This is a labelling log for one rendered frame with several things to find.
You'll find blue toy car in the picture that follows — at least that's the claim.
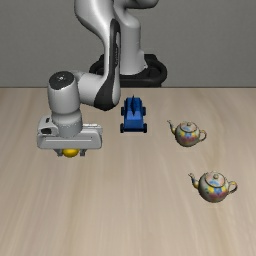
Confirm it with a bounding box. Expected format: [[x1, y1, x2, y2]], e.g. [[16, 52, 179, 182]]
[[119, 94, 148, 134]]

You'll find multicoloured teapot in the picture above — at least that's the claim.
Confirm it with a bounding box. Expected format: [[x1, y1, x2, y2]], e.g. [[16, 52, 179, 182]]
[[166, 119, 208, 148], [187, 170, 239, 204]]

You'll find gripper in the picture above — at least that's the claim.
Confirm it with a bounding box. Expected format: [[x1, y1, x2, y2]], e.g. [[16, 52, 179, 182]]
[[36, 114, 104, 157]]

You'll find yellow lemon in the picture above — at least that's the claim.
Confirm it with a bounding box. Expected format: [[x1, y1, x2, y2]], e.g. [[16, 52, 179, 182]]
[[62, 148, 81, 159]]

